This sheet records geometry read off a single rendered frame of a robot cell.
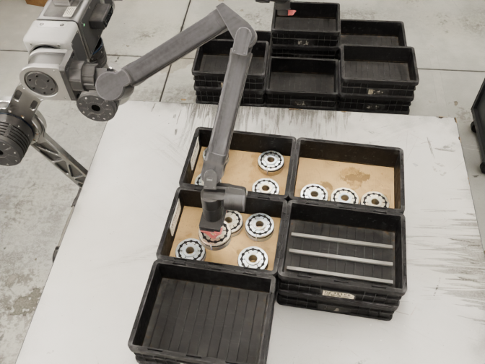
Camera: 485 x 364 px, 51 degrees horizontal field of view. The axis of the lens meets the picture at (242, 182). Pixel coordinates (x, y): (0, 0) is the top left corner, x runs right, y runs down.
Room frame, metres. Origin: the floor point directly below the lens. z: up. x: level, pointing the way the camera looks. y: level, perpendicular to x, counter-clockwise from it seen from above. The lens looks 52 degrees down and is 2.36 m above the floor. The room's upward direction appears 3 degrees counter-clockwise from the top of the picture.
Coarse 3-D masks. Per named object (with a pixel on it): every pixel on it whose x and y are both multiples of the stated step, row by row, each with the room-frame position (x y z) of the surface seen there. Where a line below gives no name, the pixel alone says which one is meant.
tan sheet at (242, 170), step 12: (240, 156) 1.33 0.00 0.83; (252, 156) 1.32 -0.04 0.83; (288, 156) 1.31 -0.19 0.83; (228, 168) 1.27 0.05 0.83; (240, 168) 1.26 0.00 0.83; (252, 168) 1.26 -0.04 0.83; (288, 168) 1.25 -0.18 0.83; (192, 180) 1.22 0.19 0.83; (228, 180) 1.21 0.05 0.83; (240, 180) 1.21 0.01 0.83; (252, 180) 1.20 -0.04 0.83; (276, 180) 1.20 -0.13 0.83
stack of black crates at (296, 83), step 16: (272, 64) 2.37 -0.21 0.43; (288, 64) 2.36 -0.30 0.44; (304, 64) 2.34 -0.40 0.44; (320, 64) 2.33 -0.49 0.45; (336, 64) 2.28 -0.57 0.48; (272, 80) 2.29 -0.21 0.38; (288, 80) 2.29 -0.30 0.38; (304, 80) 2.28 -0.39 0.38; (320, 80) 2.27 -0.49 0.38; (336, 80) 2.14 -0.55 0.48; (272, 96) 2.10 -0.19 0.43; (288, 96) 2.08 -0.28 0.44; (304, 96) 2.07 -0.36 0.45; (320, 96) 2.05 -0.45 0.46; (336, 96) 2.04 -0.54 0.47
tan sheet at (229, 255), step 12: (192, 216) 1.05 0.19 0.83; (180, 228) 1.00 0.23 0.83; (192, 228) 1.00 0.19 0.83; (276, 228) 0.98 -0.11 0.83; (180, 240) 0.95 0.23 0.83; (240, 240) 0.93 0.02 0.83; (252, 240) 0.93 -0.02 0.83; (276, 240) 0.93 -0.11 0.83; (192, 252) 0.90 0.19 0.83; (216, 252) 0.89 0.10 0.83; (228, 252) 0.89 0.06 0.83
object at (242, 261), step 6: (252, 246) 0.89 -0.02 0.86; (240, 252) 0.87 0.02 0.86; (246, 252) 0.87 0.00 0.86; (252, 252) 0.87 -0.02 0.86; (258, 252) 0.86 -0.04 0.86; (264, 252) 0.86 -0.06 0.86; (240, 258) 0.85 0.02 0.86; (264, 258) 0.84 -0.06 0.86; (240, 264) 0.82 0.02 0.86; (246, 264) 0.82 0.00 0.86; (258, 264) 0.82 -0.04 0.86; (264, 264) 0.82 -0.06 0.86
